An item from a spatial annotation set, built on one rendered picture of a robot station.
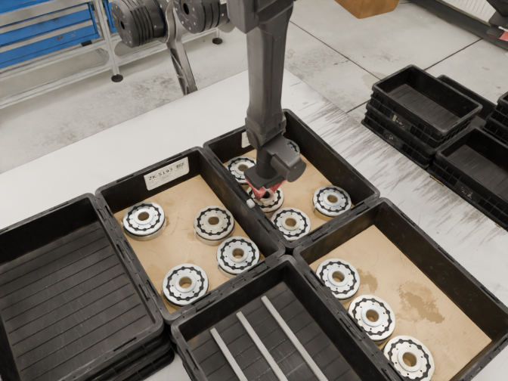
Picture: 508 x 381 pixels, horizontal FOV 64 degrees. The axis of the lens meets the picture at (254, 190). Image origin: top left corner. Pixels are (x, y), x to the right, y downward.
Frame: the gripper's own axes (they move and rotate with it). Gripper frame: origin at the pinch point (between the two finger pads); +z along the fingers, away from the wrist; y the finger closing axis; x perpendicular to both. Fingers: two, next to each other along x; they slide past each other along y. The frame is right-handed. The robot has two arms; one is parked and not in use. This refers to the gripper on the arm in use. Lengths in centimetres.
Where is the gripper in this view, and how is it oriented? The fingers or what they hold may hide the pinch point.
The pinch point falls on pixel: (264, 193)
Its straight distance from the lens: 108.3
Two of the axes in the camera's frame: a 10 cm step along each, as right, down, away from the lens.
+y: 8.1, -4.3, 3.9
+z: -0.3, 6.3, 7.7
